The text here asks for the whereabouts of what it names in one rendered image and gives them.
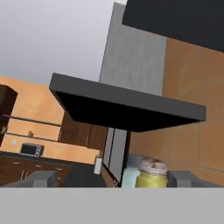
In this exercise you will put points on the stainless steel fridge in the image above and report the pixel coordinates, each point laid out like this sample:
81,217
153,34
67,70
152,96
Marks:
115,154

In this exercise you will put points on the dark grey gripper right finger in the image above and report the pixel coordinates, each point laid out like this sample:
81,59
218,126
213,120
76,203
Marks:
186,179

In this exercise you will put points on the yellow jar with patterned lid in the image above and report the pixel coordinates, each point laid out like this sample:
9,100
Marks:
152,174

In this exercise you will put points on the grey toaster oven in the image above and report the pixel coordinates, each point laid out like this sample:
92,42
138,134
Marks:
31,149

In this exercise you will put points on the dark wall shelf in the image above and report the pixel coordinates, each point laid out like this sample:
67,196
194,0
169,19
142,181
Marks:
26,119

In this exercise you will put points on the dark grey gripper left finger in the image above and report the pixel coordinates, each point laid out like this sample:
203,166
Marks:
39,178

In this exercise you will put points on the dark grey range hood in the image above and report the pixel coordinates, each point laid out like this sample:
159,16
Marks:
128,99

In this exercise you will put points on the white paper towel roll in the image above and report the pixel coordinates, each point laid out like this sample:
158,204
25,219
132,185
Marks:
98,165

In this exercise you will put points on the dark wood wall cabinets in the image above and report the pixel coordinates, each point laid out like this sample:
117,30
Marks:
83,132

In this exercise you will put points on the dark overhead cabinet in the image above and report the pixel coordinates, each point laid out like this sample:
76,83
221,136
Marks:
175,20

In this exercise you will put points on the pale blue shaker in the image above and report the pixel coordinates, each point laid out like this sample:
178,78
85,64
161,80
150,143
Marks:
129,175

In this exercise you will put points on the dark wood base cabinets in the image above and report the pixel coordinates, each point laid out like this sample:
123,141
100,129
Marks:
17,170

